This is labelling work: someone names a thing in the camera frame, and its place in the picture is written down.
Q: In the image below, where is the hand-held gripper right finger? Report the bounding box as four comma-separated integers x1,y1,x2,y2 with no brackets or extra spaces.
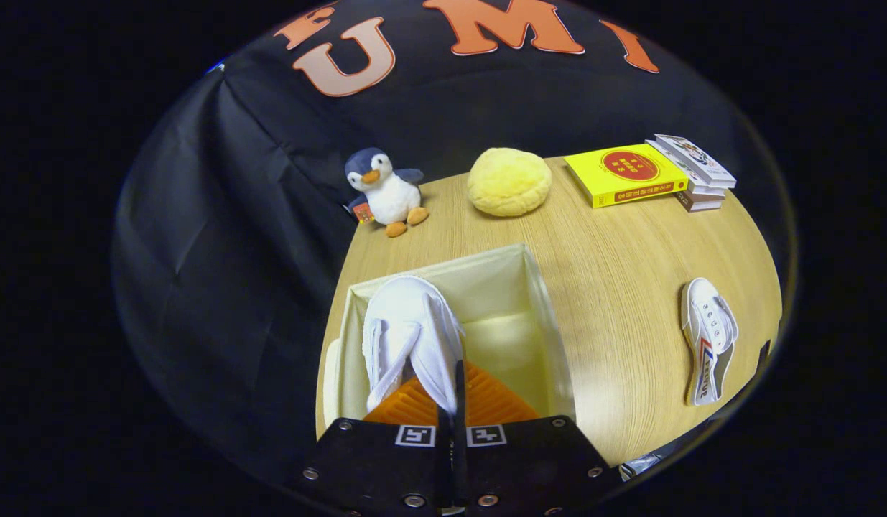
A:
454,359,625,517

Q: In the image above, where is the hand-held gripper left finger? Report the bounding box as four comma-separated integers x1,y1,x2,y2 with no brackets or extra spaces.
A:
302,378,456,517

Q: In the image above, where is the white canvas shoe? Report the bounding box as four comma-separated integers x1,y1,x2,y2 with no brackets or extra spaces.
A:
362,275,465,417
680,277,740,407

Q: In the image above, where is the cream fabric storage box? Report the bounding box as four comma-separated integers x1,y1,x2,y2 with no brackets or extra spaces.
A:
321,243,577,440

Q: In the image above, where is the penguin plush toy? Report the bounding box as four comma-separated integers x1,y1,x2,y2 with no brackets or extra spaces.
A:
344,147,429,238

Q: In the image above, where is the yellow round plush cushion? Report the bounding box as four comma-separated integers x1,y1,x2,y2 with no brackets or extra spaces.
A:
466,147,553,218

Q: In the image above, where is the yellow book with red circle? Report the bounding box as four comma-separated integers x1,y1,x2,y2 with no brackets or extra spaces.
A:
564,144,689,209

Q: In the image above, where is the plain white book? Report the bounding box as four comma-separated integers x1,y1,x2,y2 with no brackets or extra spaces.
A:
644,139,726,198

